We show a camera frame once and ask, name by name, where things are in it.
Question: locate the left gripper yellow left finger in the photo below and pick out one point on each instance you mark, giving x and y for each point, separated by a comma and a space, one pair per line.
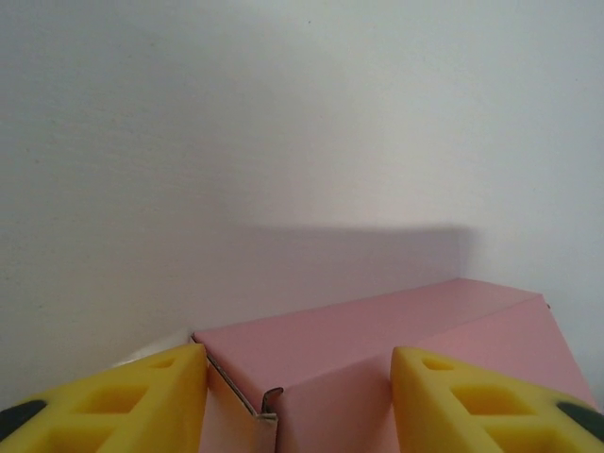
118, 415

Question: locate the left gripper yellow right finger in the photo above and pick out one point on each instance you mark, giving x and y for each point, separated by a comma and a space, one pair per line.
472, 424

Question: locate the pink paper box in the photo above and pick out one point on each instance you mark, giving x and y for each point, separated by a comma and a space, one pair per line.
330, 344

